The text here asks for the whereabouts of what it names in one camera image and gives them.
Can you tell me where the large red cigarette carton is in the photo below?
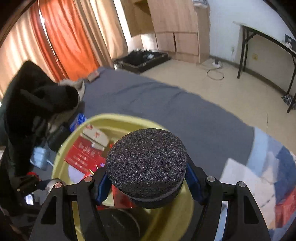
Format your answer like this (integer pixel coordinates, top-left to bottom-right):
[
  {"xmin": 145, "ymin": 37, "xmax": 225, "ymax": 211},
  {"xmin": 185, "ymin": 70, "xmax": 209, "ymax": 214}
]
[{"xmin": 64, "ymin": 124, "xmax": 109, "ymax": 174}]

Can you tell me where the black round sponge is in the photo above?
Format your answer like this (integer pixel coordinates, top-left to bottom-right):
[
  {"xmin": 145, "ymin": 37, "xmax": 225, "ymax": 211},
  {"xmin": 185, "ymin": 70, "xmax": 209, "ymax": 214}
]
[{"xmin": 106, "ymin": 128, "xmax": 188, "ymax": 209}]

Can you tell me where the blue white patterned blanket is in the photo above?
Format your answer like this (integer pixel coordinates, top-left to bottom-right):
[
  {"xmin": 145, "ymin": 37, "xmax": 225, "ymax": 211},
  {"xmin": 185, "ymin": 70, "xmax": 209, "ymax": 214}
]
[{"xmin": 220, "ymin": 128, "xmax": 295, "ymax": 240}]

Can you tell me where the yellow plastic basin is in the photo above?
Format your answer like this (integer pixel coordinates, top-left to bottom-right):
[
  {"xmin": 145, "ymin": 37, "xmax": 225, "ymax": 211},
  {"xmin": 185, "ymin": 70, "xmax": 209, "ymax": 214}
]
[{"xmin": 51, "ymin": 113, "xmax": 194, "ymax": 240}]

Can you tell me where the grey bed sheet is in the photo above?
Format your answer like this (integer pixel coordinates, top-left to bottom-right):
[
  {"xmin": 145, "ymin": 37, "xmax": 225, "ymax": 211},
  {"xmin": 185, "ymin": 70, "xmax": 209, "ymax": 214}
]
[{"xmin": 83, "ymin": 68, "xmax": 254, "ymax": 182}]

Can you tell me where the blue snack packet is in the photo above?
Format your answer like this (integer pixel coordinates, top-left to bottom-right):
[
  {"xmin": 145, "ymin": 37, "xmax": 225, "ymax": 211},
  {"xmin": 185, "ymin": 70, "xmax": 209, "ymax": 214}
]
[{"xmin": 69, "ymin": 113, "xmax": 87, "ymax": 133}]

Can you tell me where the black jacket pile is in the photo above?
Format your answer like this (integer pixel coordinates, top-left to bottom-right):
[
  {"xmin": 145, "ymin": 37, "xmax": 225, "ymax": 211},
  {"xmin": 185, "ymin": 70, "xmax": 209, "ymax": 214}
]
[{"xmin": 1, "ymin": 61, "xmax": 85, "ymax": 240}]

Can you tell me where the black open suitcase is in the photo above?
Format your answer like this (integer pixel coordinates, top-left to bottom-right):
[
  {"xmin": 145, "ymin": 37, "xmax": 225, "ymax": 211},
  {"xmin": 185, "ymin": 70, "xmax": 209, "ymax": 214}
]
[{"xmin": 114, "ymin": 49, "xmax": 171, "ymax": 74}]

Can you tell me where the orange curtain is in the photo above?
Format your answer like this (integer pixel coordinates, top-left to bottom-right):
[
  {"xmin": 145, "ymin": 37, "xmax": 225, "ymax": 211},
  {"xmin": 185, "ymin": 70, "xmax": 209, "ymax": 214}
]
[{"xmin": 29, "ymin": 1, "xmax": 100, "ymax": 82}]

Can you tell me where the black folding table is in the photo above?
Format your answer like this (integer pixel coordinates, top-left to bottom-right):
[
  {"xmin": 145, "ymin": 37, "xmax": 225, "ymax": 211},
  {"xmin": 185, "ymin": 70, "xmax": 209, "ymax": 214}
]
[{"xmin": 234, "ymin": 22, "xmax": 295, "ymax": 113}]

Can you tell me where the wooden wardrobe cabinet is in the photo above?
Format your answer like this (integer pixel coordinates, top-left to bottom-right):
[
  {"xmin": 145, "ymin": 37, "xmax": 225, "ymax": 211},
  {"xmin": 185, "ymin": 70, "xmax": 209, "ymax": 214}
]
[{"xmin": 120, "ymin": 1, "xmax": 210, "ymax": 63}]

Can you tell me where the white power strip cable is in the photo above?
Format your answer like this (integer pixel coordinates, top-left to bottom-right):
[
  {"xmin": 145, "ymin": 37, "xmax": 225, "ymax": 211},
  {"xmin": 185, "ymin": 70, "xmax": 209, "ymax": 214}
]
[{"xmin": 199, "ymin": 59, "xmax": 225, "ymax": 81}]

